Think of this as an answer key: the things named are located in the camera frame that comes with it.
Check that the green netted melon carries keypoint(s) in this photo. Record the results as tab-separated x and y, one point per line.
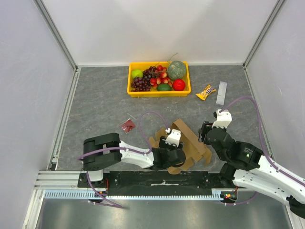
176	70

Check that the red strawberry bunch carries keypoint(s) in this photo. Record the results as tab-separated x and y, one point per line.
158	75

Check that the green avocado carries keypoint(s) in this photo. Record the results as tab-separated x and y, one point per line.
164	87

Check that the brown cardboard box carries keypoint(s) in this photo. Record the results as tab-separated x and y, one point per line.
186	143

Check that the purple grape bunch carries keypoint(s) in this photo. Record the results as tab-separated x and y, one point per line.
141	84

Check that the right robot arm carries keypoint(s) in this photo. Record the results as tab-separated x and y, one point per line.
246	166

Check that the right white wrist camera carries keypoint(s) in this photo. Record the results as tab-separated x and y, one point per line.
223	119

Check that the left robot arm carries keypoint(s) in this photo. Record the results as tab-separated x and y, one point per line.
106	150

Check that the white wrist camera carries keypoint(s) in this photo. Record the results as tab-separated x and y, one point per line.
223	119
173	137

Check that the yellow plastic tray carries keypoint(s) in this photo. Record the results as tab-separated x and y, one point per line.
154	92

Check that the red tomato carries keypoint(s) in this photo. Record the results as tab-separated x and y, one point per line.
179	85

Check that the aluminium front rail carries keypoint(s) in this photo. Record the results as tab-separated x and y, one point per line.
69	179

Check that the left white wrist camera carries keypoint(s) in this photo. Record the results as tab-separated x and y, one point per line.
173	137

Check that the small red packet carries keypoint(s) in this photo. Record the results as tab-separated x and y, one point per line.
127	126

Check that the green apple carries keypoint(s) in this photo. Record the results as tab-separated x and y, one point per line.
136	73

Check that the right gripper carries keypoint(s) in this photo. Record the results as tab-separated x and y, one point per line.
204	130

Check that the slotted cable duct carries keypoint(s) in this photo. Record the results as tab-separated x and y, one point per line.
91	195

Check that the yellow candy packet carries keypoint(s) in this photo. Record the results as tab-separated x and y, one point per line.
206	92

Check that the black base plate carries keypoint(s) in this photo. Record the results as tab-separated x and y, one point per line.
119	179

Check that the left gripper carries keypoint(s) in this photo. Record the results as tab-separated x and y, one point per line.
162	143

